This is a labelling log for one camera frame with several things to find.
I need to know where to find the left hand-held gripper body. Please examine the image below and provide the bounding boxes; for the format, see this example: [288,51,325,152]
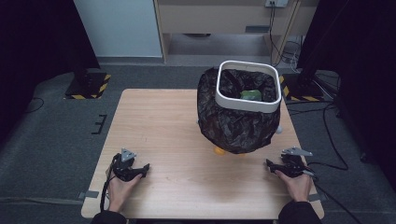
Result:
[110,147,139,183]

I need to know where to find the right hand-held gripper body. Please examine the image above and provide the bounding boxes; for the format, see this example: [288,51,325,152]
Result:
[279,147,316,179]

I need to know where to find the black plastic trash bag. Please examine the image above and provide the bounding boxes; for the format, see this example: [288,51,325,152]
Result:
[196,67,281,155]

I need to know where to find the white trash can with face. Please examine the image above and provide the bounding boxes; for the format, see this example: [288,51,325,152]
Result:
[195,119,285,156]

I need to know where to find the white trash can rim ring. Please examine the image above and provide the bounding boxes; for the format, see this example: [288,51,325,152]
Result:
[215,60,283,114]

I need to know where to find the person's right hand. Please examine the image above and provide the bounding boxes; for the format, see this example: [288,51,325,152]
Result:
[274,169,314,203]

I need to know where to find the person's left hand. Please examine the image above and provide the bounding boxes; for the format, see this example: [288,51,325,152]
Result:
[106,173,144,214]

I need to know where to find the green crumpled wrapper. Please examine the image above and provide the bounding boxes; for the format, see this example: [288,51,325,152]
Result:
[239,89,262,102]

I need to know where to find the grey rectangular plate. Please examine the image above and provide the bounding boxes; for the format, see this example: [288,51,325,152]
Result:
[245,25,271,34]

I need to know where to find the pale partition board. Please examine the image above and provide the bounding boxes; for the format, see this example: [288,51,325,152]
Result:
[73,0,163,58]

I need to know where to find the left hand-held gripper cable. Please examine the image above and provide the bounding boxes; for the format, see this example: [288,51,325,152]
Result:
[99,152,122,214]

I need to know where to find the hand-held gripper cable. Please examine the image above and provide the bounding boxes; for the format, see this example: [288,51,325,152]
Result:
[99,152,122,214]
[306,169,364,224]

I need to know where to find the grey table edge bracket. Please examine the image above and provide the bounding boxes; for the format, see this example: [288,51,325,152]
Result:
[77,189,100,201]
[307,192,329,203]

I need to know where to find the long black floor cable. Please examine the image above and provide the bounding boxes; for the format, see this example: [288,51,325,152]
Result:
[285,101,349,172]

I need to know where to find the right hand-held gripper cable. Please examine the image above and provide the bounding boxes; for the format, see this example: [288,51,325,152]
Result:
[306,169,364,224]

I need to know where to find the black floor cable loop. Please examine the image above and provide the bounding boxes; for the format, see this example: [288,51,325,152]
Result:
[23,96,46,115]

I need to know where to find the tangled cable bundle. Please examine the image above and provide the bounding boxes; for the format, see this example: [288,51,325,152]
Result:
[279,35,304,73]

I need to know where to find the black socket cable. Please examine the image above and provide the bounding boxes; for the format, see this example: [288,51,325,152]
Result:
[268,2,282,68]

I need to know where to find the white wall socket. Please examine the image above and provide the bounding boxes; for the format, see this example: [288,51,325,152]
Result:
[264,0,290,8]

